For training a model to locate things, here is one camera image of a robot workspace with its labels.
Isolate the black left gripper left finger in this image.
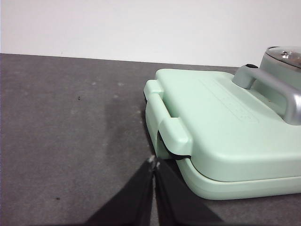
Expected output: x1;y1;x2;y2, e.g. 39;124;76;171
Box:
84;158;155;226

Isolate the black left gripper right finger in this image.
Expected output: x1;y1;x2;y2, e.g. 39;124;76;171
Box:
154;161;224;226

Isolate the glass lid with mint knob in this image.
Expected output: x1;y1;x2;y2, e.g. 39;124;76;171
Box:
266;46;301;68

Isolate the mint green steamer pot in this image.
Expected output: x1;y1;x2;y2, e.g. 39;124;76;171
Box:
259;53;301;95

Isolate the mint green breakfast machine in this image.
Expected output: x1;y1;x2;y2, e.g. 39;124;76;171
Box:
143;68;301;201

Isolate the silver grill handle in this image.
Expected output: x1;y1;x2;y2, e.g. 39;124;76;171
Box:
232;65;301;126

